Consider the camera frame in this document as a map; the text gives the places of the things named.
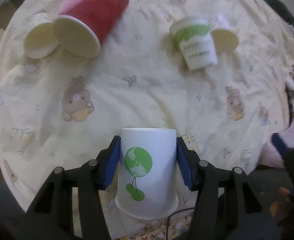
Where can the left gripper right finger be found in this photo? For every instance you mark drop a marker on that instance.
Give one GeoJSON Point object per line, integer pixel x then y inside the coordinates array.
{"type": "Point", "coordinates": [226, 205]}

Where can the white cup green globe print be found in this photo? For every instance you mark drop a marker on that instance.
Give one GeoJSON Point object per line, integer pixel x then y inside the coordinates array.
{"type": "Point", "coordinates": [147, 173]}

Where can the small lilac paper cup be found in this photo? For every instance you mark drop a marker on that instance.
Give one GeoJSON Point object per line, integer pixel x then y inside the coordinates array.
{"type": "Point", "coordinates": [222, 30]}

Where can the small cream patterned paper cup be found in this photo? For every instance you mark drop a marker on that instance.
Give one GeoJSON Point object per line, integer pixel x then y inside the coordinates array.
{"type": "Point", "coordinates": [40, 40]}

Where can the white cup green leaf print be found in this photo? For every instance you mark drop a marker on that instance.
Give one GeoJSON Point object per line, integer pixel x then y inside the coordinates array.
{"type": "Point", "coordinates": [193, 37]}

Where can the cream bear print duvet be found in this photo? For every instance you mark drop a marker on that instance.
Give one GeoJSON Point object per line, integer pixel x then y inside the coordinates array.
{"type": "Point", "coordinates": [63, 109]}

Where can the dark clothing on bed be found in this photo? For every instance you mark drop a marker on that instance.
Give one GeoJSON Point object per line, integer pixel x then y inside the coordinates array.
{"type": "Point", "coordinates": [281, 9]}

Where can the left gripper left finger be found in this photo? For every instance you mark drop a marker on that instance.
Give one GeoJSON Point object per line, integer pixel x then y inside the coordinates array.
{"type": "Point", "coordinates": [50, 214]}

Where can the red ribbed paper cup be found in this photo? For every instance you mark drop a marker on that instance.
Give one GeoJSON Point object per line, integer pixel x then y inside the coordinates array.
{"type": "Point", "coordinates": [83, 28]}

